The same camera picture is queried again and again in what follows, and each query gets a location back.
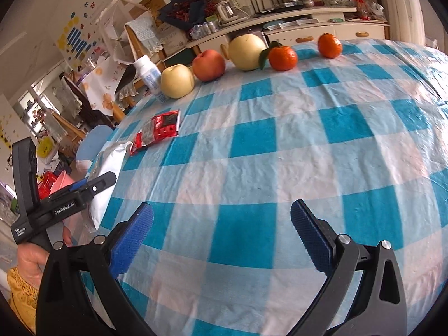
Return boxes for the white feather print bag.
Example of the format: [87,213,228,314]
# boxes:
[84,140,132,232]

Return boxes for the red Tea Talk packet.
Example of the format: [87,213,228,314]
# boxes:
[130,110,181,155]

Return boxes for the yellow sleeve forearm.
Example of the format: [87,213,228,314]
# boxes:
[7,266,38,335]

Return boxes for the pink plastic trash bin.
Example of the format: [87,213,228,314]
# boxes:
[50,171,74,195]

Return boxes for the person's left hand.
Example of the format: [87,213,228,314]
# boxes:
[17,243,49,289]

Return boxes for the blue cushioned stool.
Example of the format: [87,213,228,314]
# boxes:
[75,125,114,162]

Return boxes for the orange print table cover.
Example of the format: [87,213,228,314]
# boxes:
[81,58,126,116]

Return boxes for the blue checkered tablecloth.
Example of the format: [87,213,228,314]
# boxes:
[99,39,447,335]

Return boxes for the white milk bottle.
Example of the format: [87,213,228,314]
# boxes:
[134,55,162,95]

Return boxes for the yellow pear left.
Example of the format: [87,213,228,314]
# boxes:
[161,64,195,99]

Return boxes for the yellow pear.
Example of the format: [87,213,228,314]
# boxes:
[161,64,195,99]
[228,33,267,71]

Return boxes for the wooden dining chair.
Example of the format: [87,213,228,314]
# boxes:
[113,12,165,114]

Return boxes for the red apple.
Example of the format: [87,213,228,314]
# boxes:
[192,49,225,82]

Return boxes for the dark blue flower bouquet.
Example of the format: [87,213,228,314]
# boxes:
[158,0,206,32]

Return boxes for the yellow pear right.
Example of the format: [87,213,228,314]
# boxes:
[228,33,267,71]

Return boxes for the orange tangerine with leaf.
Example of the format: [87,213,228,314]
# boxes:
[258,42,298,71]

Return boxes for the white electric kettle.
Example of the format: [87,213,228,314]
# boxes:
[216,0,250,27]

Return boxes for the cream tv cabinet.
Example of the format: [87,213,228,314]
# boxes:
[163,6,390,67]

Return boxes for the white curtain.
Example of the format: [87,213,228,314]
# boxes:
[382,0,425,46]

